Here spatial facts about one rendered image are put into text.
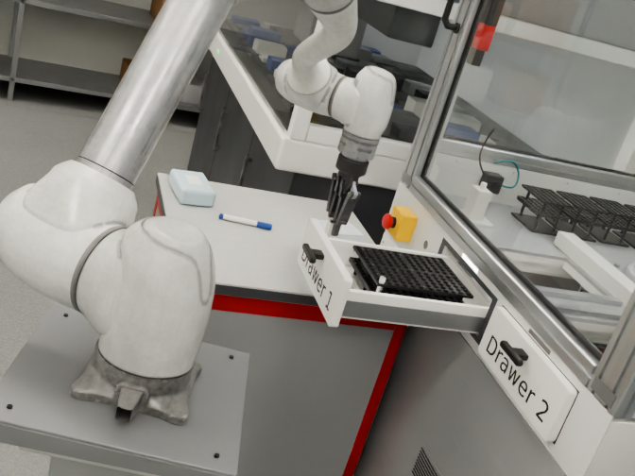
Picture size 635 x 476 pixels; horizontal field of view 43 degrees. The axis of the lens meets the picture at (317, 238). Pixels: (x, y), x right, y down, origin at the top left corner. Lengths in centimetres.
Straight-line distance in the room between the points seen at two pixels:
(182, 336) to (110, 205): 24
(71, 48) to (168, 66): 436
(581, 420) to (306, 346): 72
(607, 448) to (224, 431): 62
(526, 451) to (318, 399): 62
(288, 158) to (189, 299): 128
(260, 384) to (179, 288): 79
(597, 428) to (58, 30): 478
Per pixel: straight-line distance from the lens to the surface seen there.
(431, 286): 170
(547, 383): 150
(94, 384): 128
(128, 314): 121
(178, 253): 119
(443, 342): 186
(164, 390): 127
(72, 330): 146
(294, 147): 242
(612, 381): 140
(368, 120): 184
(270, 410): 199
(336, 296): 156
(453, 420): 180
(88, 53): 572
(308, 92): 186
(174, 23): 138
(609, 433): 142
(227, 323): 183
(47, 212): 131
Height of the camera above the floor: 155
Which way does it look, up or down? 22 degrees down
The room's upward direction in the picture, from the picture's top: 17 degrees clockwise
